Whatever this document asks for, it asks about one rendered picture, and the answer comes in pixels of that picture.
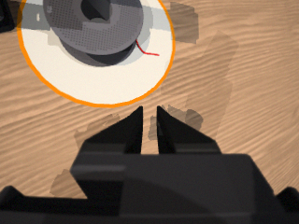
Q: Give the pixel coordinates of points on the white flat circular area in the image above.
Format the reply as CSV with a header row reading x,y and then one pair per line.
x,y
116,84

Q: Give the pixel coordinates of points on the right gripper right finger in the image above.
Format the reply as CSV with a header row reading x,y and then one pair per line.
x,y
181,138

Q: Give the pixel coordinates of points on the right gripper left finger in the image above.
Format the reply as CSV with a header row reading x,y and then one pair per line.
x,y
119,137

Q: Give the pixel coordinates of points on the orange painted ring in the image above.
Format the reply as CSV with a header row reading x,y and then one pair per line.
x,y
24,53

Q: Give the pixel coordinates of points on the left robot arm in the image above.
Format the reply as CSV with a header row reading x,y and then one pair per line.
x,y
4,19

